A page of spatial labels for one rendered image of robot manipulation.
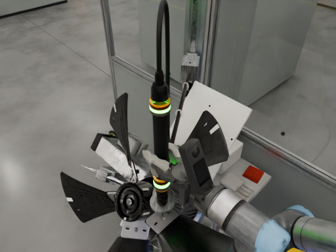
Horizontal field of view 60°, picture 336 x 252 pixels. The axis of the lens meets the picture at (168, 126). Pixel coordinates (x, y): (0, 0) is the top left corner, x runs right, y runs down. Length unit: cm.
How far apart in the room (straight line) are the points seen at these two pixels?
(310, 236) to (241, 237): 15
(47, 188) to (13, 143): 73
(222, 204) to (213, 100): 57
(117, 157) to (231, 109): 48
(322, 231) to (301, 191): 88
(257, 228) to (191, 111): 65
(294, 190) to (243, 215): 97
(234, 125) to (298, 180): 56
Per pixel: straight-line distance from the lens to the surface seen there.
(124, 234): 100
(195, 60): 125
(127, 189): 93
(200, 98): 113
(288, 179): 154
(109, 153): 121
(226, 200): 61
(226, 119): 107
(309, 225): 69
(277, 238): 59
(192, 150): 59
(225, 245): 88
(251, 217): 60
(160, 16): 53
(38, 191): 268
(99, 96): 351
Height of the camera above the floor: 198
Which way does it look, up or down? 41 degrees down
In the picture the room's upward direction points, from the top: straight up
